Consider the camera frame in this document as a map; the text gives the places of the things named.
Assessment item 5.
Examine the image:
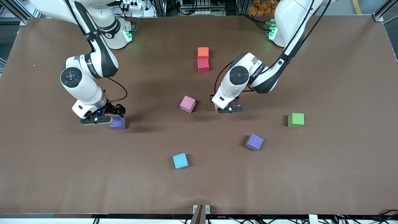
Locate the purple foam block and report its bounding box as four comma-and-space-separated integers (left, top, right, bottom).
109, 116, 126, 131
245, 133, 264, 152

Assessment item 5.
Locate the red foam block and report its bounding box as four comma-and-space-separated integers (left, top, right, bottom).
197, 58, 210, 73

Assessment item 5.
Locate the green foam block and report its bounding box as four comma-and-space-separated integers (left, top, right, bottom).
288, 113, 305, 128

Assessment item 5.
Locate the brown table cover sheet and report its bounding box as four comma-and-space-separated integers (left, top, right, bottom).
0, 15, 398, 216

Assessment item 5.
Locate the light blue foam block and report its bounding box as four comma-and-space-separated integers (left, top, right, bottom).
173, 153, 189, 170

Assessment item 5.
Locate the bag of orange items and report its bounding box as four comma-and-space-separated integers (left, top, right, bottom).
247, 0, 275, 16

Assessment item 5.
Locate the white power strip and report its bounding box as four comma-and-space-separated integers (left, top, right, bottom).
121, 0, 144, 10

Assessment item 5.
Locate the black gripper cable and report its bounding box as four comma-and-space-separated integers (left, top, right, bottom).
214, 0, 331, 97
64, 0, 128, 101

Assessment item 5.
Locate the small metal bracket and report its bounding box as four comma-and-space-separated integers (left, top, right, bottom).
192, 204, 211, 215

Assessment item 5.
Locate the brown camera post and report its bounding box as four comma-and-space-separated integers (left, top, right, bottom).
190, 204, 206, 224

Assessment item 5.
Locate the aluminium frame profile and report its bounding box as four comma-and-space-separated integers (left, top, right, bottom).
373, 0, 398, 24
0, 0, 42, 26

